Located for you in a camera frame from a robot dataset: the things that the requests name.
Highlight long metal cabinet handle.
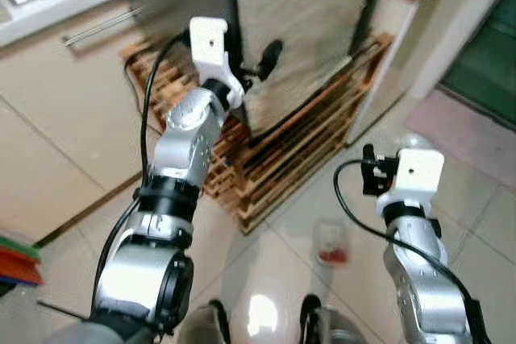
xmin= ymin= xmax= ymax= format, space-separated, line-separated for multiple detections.
xmin=63 ymin=7 xmax=144 ymax=47

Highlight robot left leg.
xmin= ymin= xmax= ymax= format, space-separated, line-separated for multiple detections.
xmin=177 ymin=300 xmax=235 ymax=344

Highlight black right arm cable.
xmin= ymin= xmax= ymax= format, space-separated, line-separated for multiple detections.
xmin=333 ymin=159 xmax=485 ymax=343

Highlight beige kitchen cabinet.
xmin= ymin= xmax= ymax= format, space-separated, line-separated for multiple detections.
xmin=0 ymin=0 xmax=235 ymax=247

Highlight wooden slatted rack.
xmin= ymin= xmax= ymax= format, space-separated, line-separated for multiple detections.
xmin=121 ymin=32 xmax=394 ymax=234

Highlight clear plastic cup red contents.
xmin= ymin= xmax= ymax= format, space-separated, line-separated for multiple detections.
xmin=313 ymin=219 xmax=350 ymax=267

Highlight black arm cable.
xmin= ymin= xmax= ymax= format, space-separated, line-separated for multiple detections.
xmin=93 ymin=30 xmax=193 ymax=305
xmin=333 ymin=159 xmax=485 ymax=343

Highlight white side cabinet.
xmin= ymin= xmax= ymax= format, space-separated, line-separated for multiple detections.
xmin=347 ymin=0 xmax=516 ymax=143

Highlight robot leg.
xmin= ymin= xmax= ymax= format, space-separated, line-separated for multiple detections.
xmin=177 ymin=300 xmax=235 ymax=344
xmin=300 ymin=294 xmax=360 ymax=344

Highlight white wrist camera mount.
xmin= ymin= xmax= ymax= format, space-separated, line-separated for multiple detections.
xmin=189 ymin=17 xmax=247 ymax=110
xmin=376 ymin=148 xmax=446 ymax=214

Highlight green flat board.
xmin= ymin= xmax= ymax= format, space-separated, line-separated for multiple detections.
xmin=0 ymin=234 xmax=41 ymax=263

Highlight orange flat board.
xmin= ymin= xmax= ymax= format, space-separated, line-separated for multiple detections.
xmin=0 ymin=247 xmax=44 ymax=287

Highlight robot right leg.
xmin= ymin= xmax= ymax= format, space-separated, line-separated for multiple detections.
xmin=300 ymin=294 xmax=360 ymax=344

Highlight dark green panel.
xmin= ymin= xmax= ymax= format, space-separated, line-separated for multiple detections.
xmin=442 ymin=0 xmax=516 ymax=127

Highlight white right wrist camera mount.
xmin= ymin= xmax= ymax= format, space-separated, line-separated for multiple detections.
xmin=376 ymin=148 xmax=446 ymax=214

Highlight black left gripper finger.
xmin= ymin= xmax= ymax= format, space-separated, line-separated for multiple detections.
xmin=258 ymin=39 xmax=284 ymax=80

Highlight white kitchen countertop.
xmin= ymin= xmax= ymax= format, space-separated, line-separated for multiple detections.
xmin=0 ymin=0 xmax=142 ymax=48

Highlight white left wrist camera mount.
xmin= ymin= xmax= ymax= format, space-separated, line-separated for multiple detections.
xmin=189 ymin=17 xmax=247 ymax=110

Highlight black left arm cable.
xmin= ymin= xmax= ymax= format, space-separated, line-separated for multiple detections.
xmin=93 ymin=30 xmax=193 ymax=305

